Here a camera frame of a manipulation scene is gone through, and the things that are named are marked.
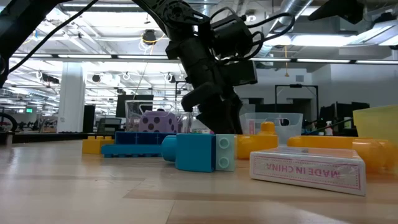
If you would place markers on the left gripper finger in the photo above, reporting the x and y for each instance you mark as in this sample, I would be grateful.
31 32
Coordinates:
225 118
199 98

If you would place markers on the purple foam dice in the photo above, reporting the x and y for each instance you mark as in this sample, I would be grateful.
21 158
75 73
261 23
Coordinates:
158 123

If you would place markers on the large blue toy block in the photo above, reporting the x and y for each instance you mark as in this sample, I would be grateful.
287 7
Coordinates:
136 138

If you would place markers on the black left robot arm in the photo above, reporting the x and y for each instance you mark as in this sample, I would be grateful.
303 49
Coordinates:
174 15

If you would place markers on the tall clear plastic container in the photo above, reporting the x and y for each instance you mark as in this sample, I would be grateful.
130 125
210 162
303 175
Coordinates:
183 107

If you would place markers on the teal toy block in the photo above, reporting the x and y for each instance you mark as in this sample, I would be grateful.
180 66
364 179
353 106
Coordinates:
196 152

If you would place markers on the ceiling light strip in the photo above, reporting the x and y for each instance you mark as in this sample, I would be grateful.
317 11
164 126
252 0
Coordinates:
84 56
273 59
323 60
376 62
34 55
143 57

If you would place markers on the black ceiling-mounted device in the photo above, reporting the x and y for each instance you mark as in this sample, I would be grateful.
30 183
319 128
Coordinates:
149 36

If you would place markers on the frosted clear plastic bin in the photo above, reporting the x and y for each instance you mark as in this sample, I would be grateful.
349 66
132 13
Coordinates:
295 130

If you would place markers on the black office monitor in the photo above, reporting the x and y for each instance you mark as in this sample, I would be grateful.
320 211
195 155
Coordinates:
121 105

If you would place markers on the pink-backed wrapped card deck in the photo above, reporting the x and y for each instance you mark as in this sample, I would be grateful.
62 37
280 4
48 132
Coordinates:
304 171

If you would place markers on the large orange-yellow toy block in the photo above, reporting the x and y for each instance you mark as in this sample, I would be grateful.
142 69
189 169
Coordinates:
320 142

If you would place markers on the white spray bottle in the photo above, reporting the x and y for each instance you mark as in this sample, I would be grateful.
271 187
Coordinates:
328 129

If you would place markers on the thin black slanted rod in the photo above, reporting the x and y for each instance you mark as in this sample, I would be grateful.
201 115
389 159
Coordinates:
334 126

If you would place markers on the black cabinet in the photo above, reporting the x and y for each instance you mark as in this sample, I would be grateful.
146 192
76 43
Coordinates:
89 118

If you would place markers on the small yellow toy block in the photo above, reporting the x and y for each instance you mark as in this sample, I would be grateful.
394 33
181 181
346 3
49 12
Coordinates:
376 155
93 146

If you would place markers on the yellow translucent plastic bin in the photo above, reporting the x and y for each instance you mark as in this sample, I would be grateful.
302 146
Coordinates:
377 123

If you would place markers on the white square pillar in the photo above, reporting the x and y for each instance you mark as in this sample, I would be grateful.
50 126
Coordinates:
71 98

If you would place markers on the green exit sign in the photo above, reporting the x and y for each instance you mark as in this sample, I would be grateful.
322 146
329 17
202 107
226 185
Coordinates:
29 110

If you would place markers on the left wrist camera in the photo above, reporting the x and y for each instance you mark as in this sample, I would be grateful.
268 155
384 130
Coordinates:
244 73

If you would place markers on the slanted silver duct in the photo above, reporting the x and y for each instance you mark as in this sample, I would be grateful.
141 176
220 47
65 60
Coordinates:
298 6

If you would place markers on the black gantry frame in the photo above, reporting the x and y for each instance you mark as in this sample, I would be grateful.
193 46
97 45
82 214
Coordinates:
295 86

